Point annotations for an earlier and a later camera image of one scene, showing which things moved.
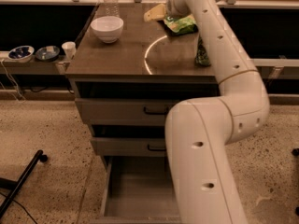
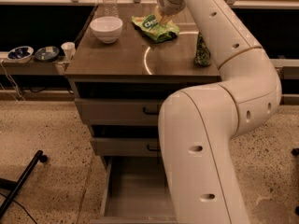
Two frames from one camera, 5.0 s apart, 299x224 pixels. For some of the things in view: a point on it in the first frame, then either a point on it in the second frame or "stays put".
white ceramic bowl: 107,28 stays put
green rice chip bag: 185,24 to 157,31
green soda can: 201,57 stays put
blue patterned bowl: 21,53 stays put
